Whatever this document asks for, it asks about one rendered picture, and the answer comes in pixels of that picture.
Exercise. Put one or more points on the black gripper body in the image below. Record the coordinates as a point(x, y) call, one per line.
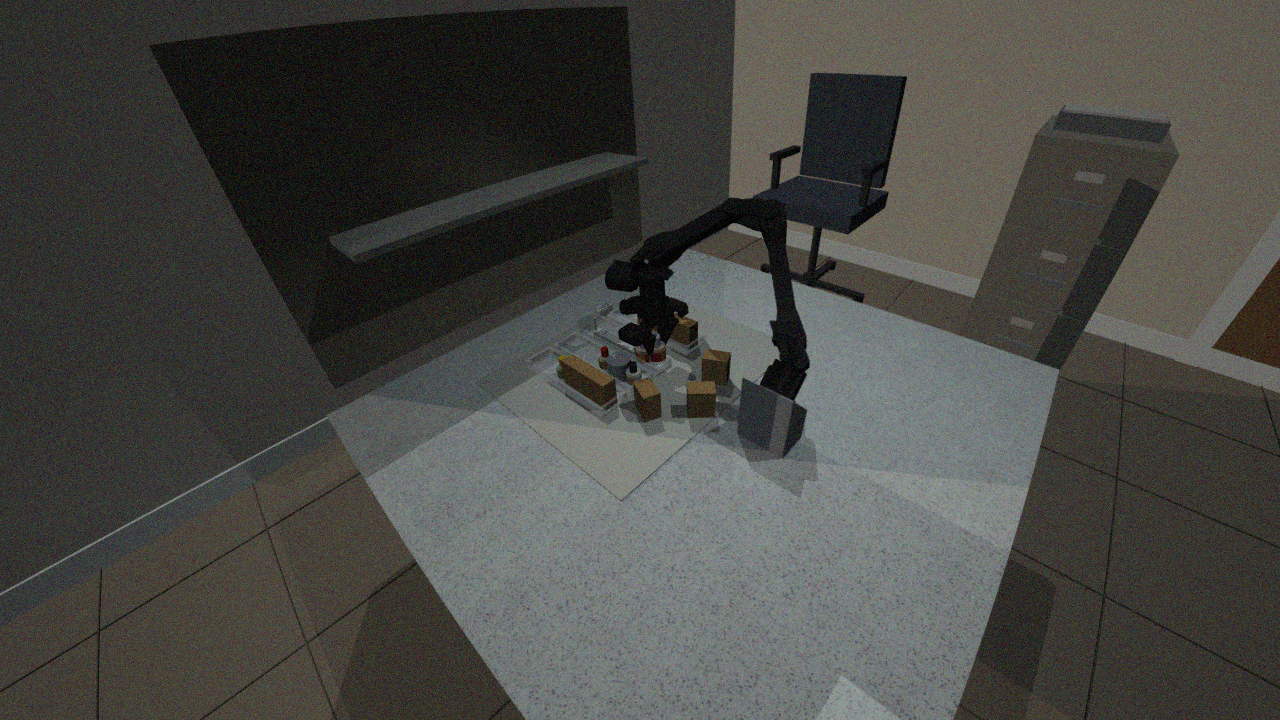
point(654, 311)

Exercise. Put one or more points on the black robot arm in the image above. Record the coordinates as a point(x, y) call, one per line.
point(787, 375)

